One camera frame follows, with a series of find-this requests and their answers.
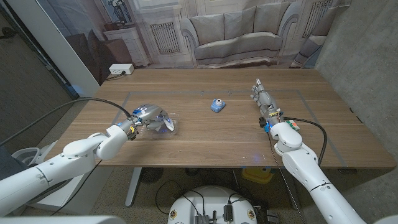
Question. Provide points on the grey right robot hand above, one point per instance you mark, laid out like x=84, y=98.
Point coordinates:
x=267, y=104

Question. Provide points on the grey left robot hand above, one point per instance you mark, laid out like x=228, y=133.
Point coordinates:
x=149, y=113

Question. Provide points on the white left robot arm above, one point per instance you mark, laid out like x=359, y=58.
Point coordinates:
x=62, y=161

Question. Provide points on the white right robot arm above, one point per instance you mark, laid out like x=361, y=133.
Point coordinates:
x=304, y=168

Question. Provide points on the clear plastic clamshell container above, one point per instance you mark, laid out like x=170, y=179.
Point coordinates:
x=175, y=132

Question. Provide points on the colourful puzzle cube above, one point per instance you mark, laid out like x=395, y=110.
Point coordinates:
x=293, y=125

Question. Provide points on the white power strip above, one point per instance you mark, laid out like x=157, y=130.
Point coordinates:
x=119, y=69

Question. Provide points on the black round floor fan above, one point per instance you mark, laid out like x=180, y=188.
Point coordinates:
x=151, y=175

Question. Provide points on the yellow object under table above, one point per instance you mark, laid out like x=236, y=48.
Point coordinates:
x=258, y=175

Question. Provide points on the white table leg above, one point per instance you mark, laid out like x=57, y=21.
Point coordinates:
x=133, y=186

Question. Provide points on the printed living room backdrop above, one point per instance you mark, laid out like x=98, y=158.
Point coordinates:
x=236, y=31

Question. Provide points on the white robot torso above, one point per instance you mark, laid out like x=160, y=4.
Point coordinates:
x=211, y=202

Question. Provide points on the white plastic stand base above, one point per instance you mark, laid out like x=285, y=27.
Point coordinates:
x=26, y=155

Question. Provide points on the person in blue jeans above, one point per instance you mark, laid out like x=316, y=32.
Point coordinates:
x=9, y=165

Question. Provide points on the blue toy camera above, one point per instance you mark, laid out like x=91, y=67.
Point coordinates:
x=217, y=105

